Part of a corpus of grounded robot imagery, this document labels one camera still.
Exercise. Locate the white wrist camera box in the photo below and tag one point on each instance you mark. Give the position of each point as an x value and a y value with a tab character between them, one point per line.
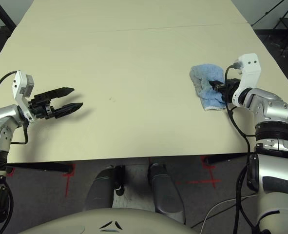
18	85
249	73

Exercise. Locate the blue terry rag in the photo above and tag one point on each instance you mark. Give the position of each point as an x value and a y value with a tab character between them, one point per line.
207	72

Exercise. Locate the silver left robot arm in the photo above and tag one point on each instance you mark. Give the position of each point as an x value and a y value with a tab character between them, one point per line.
0	114

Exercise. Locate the grey right robot leg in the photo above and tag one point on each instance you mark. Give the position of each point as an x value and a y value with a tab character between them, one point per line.
164	190

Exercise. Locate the wood-top side table, black legs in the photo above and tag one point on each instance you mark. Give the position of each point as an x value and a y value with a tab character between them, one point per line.
7	18

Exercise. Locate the black tripod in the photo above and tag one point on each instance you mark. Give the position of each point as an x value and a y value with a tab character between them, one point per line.
265	13

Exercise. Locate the black table foot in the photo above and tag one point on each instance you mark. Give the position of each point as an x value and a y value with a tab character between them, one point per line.
44	167

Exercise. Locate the beige robot torso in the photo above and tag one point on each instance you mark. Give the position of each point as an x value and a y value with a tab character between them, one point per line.
85	221

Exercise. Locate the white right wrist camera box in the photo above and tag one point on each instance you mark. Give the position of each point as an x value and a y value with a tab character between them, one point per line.
249	73

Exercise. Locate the grey robot leg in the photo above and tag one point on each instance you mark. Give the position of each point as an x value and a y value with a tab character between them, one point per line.
100	187
164	190

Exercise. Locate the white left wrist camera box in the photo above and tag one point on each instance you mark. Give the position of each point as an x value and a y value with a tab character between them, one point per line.
18	85

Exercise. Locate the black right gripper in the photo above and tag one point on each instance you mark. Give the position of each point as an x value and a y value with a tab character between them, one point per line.
229	89

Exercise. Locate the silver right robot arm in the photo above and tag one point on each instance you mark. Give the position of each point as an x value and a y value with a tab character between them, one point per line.
275	109

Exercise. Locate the grey left robot leg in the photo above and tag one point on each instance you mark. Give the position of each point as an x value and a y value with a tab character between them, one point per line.
100	187

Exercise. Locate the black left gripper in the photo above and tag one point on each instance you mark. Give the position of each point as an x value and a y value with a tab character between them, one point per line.
41	107

